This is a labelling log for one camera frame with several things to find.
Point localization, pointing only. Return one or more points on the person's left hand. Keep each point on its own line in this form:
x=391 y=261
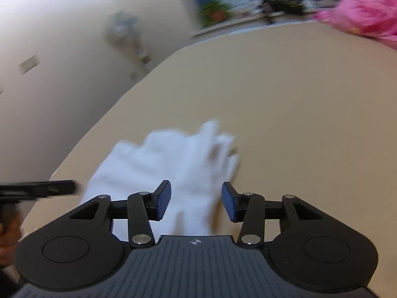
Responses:
x=10 y=236

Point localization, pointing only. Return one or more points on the potted green plant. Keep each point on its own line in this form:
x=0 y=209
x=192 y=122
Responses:
x=215 y=12

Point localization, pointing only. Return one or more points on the white t-shirt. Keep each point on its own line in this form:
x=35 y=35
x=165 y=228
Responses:
x=196 y=166

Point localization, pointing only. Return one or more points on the wall light switch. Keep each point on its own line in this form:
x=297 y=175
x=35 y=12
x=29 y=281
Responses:
x=29 y=64

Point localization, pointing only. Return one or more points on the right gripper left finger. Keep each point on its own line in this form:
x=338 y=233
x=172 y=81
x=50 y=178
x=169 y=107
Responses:
x=139 y=209

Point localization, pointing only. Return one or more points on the pink quilt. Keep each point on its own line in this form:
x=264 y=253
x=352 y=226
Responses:
x=375 y=19

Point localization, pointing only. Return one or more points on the white standing fan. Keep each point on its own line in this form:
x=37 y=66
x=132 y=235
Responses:
x=121 y=31

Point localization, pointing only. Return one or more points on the wall power socket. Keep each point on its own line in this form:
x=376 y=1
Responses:
x=135 y=76

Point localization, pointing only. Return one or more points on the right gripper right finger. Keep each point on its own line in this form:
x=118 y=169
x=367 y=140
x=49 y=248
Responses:
x=252 y=210

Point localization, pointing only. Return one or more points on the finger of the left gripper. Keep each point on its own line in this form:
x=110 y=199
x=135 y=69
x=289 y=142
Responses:
x=33 y=190

